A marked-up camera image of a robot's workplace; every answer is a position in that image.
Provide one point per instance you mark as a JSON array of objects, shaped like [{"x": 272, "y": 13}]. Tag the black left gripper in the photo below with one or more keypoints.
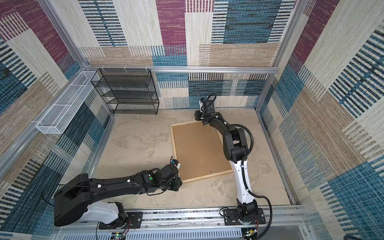
[{"x": 177, "y": 185}]

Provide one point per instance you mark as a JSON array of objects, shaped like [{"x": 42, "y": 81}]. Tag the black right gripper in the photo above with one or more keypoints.
[{"x": 197, "y": 115}]

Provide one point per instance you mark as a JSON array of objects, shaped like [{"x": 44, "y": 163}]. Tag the brown cardboard backing board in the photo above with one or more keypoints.
[{"x": 198, "y": 150}]

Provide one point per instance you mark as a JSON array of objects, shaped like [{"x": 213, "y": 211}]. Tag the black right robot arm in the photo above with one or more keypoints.
[{"x": 237, "y": 145}]

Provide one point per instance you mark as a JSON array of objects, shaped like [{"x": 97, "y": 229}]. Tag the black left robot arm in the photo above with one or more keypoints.
[{"x": 81, "y": 200}]

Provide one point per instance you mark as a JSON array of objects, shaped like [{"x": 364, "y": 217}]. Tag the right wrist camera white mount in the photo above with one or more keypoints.
[{"x": 202, "y": 103}]

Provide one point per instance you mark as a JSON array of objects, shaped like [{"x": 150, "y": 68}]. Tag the aluminium mounting rail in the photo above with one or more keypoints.
[{"x": 283, "y": 223}]

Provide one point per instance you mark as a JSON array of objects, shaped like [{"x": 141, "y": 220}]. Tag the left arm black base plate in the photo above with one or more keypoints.
[{"x": 130, "y": 220}]

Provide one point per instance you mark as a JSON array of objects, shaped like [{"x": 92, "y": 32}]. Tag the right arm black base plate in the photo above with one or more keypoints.
[{"x": 231, "y": 218}]

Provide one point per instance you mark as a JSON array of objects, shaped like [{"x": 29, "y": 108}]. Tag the black wire mesh shelf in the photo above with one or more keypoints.
[{"x": 127, "y": 91}]

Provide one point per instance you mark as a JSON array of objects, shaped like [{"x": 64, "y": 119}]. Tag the white wire mesh basket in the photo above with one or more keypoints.
[{"x": 59, "y": 116}]

